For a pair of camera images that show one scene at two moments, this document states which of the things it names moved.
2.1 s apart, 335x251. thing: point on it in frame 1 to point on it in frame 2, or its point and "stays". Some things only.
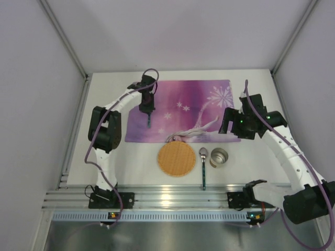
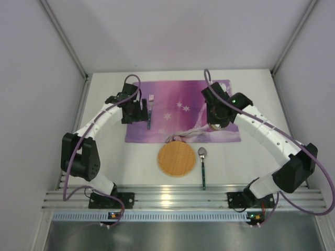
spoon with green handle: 203,153 stays
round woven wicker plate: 176,159 stays
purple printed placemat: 185,111 stays
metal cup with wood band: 219,156 to 215,126
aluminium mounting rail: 148,196 stays
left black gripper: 147,108 to 143,111
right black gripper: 233,121 to 217,123
